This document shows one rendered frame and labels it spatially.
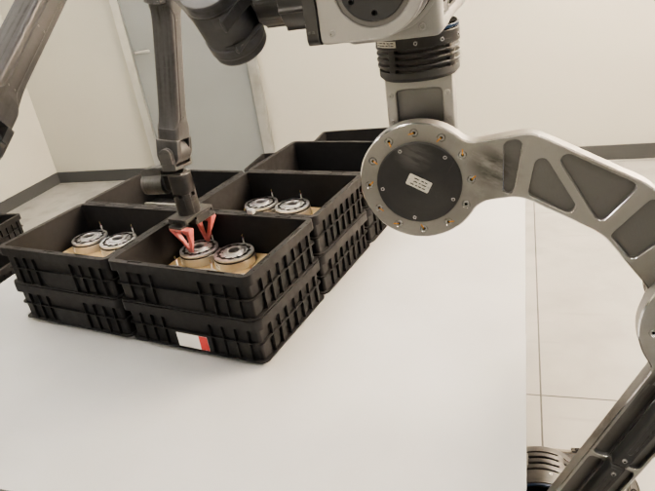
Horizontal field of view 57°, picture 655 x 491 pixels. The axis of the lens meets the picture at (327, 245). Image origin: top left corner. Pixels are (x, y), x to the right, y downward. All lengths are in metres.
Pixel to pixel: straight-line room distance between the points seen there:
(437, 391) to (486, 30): 3.30
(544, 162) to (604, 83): 3.37
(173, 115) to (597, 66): 3.29
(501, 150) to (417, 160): 0.13
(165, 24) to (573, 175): 0.92
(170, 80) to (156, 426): 0.75
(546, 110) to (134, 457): 3.65
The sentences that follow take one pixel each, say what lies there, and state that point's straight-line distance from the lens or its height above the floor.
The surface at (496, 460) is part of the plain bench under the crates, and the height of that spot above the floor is 0.70.
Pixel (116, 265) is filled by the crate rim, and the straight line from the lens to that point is 1.47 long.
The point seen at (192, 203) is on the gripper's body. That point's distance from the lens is 1.52.
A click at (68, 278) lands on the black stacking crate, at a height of 0.86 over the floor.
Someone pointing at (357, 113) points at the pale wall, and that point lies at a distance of 4.50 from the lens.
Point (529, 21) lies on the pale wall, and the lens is 4.25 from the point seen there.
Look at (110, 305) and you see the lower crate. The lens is 1.57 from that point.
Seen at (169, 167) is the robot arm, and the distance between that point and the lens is 1.49.
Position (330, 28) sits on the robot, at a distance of 0.77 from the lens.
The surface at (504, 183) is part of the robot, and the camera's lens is 1.01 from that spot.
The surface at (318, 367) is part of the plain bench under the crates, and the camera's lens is 1.32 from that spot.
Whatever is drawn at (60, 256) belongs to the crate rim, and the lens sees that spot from 1.61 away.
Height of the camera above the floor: 1.49
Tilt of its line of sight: 25 degrees down
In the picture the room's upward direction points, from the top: 9 degrees counter-clockwise
